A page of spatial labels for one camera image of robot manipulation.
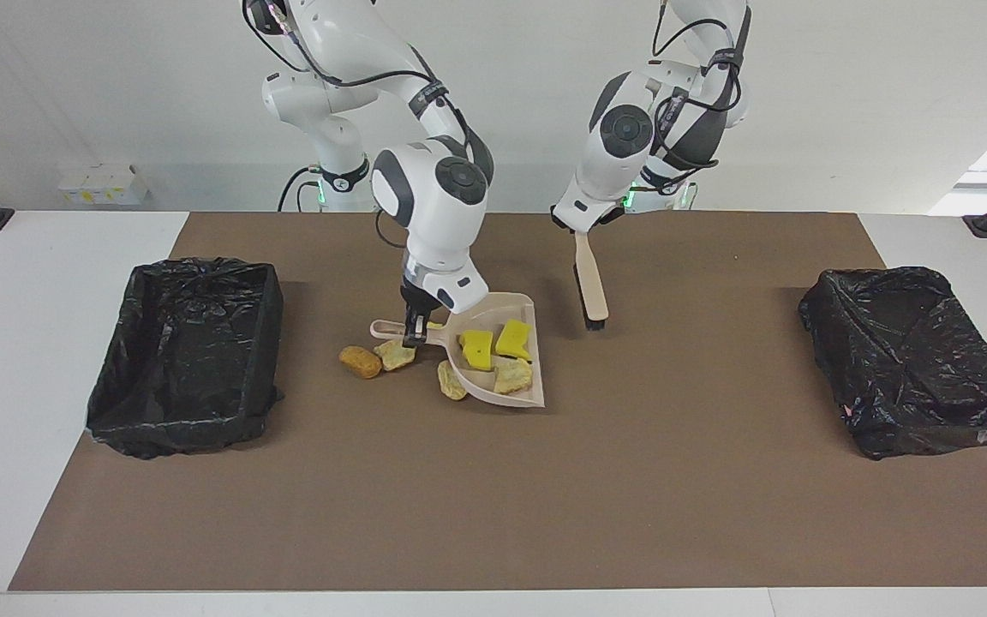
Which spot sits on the small yellow sponge piece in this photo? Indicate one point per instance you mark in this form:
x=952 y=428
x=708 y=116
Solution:
x=433 y=326

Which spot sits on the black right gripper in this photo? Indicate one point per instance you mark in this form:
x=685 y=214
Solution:
x=416 y=304

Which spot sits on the yellow and green sponge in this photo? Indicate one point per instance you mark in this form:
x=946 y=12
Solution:
x=476 y=350

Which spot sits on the beige plastic dustpan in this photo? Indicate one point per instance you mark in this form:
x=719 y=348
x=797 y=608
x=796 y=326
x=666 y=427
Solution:
x=511 y=306

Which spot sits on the beige orange bread chunk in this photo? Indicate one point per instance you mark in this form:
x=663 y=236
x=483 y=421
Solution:
x=512 y=377

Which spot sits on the notched yellow sponge piece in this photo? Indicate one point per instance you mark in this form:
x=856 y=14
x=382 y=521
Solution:
x=515 y=338

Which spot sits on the yellowish beige bread chunk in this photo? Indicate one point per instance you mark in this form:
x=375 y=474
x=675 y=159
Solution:
x=449 y=381

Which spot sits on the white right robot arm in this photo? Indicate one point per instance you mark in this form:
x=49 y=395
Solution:
x=433 y=184

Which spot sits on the pale beige bread chunk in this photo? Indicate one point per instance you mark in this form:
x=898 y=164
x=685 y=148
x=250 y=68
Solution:
x=395 y=356

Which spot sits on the bin wrapped in black bag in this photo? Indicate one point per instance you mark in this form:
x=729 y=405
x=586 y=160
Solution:
x=913 y=360

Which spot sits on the brown table mat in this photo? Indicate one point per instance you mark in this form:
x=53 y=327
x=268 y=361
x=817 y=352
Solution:
x=459 y=531

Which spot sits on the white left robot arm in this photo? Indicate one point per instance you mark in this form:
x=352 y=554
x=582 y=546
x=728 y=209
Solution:
x=622 y=146

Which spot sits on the brown bread roll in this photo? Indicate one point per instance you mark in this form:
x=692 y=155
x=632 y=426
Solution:
x=361 y=362

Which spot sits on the beige hand brush black bristles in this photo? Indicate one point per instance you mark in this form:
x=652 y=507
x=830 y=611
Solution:
x=589 y=283

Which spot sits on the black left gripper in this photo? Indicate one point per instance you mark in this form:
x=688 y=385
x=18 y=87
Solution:
x=583 y=230

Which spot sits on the open bin with black bag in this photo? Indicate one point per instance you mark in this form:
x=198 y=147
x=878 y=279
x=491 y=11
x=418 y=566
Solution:
x=185 y=360

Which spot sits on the white box with yellow labels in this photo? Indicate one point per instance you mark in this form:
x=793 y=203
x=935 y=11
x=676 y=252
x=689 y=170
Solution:
x=104 y=184

